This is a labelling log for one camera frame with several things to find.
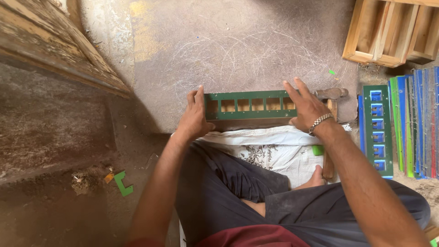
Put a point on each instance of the person's right hand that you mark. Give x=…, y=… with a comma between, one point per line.
x=308, y=108

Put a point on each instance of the person's left hand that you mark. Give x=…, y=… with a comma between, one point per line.
x=193, y=118

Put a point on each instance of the person's left fingers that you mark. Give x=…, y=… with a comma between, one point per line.
x=199, y=97

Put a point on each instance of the green panel with square cutouts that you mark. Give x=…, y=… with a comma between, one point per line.
x=250, y=115

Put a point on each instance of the pile of small metal nails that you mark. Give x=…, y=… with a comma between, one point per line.
x=257, y=156

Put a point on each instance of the person's dark blue trousers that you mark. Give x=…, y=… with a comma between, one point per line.
x=219, y=199

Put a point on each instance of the white woven sack cloth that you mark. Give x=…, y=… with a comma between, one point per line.
x=291, y=161

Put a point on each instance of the green angular scrap piece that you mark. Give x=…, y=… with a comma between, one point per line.
x=120, y=183

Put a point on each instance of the orange scrap piece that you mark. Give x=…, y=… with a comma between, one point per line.
x=109, y=177

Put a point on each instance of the small bright green block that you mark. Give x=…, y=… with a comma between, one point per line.
x=317, y=150

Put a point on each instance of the person's bare foot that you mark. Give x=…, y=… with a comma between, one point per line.
x=313, y=180

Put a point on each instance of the person's maroon shirt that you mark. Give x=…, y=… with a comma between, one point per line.
x=253, y=238

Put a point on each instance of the weathered wooden door plank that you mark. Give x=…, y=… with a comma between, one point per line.
x=51, y=41

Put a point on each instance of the blue panel sheet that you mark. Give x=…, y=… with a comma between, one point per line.
x=360, y=123

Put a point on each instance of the green cutout panel over blue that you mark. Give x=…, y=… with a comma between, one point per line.
x=367, y=130

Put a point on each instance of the stack of light wooden boxes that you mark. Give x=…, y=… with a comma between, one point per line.
x=391, y=31

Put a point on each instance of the stack of coloured panels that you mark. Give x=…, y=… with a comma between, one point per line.
x=418, y=123

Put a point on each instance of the light wooden block piece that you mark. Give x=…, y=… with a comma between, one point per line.
x=432, y=231

